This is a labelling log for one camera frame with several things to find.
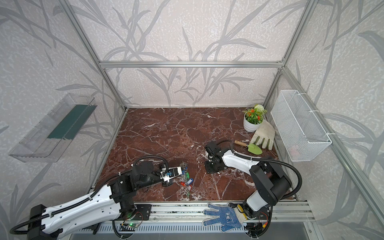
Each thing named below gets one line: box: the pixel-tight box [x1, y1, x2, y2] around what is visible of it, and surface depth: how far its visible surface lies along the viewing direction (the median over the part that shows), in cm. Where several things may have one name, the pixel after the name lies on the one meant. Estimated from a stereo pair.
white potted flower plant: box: [243, 104, 267, 133], surface depth 101 cm
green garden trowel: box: [234, 140, 263, 155], surface depth 99 cm
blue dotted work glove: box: [202, 203, 247, 233], surface depth 72 cm
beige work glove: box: [250, 120, 275, 151], surface depth 104 cm
